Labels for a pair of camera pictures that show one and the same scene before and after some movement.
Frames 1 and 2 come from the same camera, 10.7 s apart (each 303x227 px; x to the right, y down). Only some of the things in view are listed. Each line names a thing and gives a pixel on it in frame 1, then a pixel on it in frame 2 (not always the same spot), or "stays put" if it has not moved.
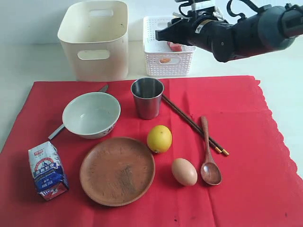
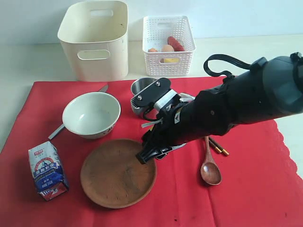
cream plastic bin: [95, 35] stays put
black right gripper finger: [174, 32] -> [147, 153]
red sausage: [174, 47] stays put
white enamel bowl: [92, 115] stays put
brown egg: [183, 172] -> [167, 48]
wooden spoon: [210, 171] stays put
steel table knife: [62, 127] stays put
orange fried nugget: [165, 60] -> [152, 50]
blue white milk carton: [48, 171] stays put
